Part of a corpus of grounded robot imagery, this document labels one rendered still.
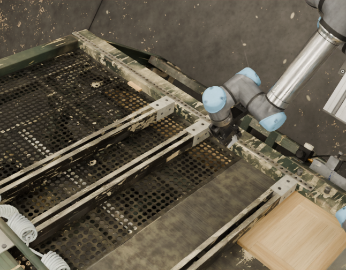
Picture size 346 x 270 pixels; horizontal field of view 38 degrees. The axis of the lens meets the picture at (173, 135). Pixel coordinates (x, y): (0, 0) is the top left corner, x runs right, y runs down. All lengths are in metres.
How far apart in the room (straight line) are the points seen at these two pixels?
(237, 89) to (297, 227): 0.74
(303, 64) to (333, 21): 0.14
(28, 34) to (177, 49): 1.61
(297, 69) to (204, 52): 2.07
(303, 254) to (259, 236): 0.18
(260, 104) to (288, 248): 0.68
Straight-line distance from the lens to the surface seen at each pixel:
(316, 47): 1.45
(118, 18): 4.01
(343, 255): 2.04
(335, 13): 1.42
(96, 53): 2.86
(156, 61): 3.48
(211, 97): 1.55
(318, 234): 2.10
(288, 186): 2.16
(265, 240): 2.00
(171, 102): 2.46
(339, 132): 3.09
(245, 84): 1.58
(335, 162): 2.31
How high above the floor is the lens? 3.00
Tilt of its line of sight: 57 degrees down
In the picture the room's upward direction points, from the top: 86 degrees counter-clockwise
